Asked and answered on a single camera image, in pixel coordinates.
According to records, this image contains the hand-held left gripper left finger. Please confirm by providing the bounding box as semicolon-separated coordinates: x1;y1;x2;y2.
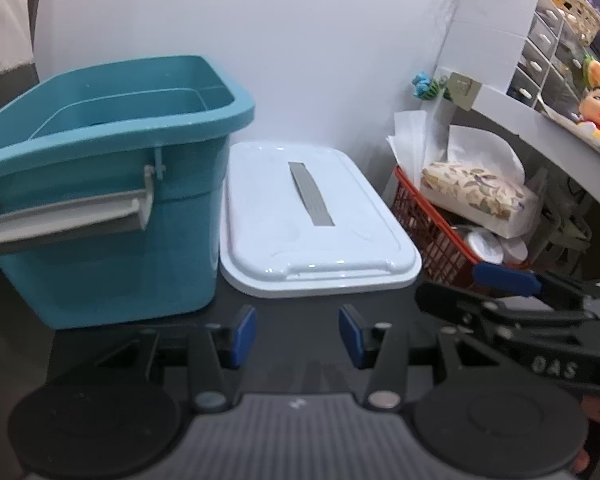
92;305;257;413

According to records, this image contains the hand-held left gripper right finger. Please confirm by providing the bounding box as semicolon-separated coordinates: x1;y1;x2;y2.
338;304;486;410

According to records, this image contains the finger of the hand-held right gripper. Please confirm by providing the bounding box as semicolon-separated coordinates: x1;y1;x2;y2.
414;281;598;342
472;262;600;307

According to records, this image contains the white plastic bin lid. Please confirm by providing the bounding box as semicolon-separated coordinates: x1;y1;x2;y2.
219;141;423;298

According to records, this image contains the teal plastic storage bin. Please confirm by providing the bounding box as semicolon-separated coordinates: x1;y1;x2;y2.
0;55;256;330

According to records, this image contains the black desktop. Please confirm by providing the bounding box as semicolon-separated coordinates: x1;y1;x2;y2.
47;272;461;401

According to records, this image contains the white round container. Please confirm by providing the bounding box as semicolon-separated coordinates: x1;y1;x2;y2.
500;237;529;263
466;232;504;265

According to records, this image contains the grey plastic rack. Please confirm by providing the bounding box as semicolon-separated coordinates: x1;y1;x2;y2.
532;167;593;273

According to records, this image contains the floral tissue pack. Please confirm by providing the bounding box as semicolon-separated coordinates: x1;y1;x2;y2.
420;125;542;238

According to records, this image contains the white tilted table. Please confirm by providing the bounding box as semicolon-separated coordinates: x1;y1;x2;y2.
432;65;600;231

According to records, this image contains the white folded paper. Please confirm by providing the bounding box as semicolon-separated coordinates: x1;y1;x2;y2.
386;109;429;177

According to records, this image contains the small blue green toy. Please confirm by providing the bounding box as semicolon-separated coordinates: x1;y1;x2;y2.
412;74;448;101

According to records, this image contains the small burger toy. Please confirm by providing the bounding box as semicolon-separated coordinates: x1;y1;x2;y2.
581;55;600;88

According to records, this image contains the white drawer cabinet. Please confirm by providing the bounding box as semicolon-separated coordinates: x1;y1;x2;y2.
437;0;600;116

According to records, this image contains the wicker basket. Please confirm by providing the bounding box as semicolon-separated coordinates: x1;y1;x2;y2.
544;0;600;46

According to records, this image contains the red wire basket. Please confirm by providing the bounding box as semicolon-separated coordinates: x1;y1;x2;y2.
392;166;533;293

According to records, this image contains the small square wall hook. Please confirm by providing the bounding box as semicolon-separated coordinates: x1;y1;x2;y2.
444;72;483;110

